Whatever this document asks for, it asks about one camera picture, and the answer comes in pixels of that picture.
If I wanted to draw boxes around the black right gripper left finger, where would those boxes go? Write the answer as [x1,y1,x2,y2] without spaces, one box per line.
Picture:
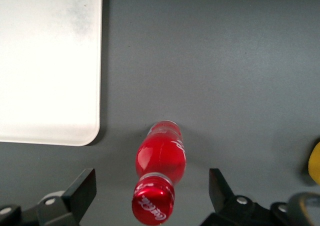
[0,168,98,226]

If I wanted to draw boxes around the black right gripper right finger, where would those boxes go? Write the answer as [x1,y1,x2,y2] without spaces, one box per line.
[199,168,296,226]

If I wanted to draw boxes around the red coke bottle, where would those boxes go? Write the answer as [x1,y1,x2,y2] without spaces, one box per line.
[131,119,188,226]

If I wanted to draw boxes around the cream plastic tray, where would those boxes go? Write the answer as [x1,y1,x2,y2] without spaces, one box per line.
[0,0,104,147]

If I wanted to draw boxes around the yellow toy lemon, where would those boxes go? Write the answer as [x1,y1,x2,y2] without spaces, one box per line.
[307,140,320,187]

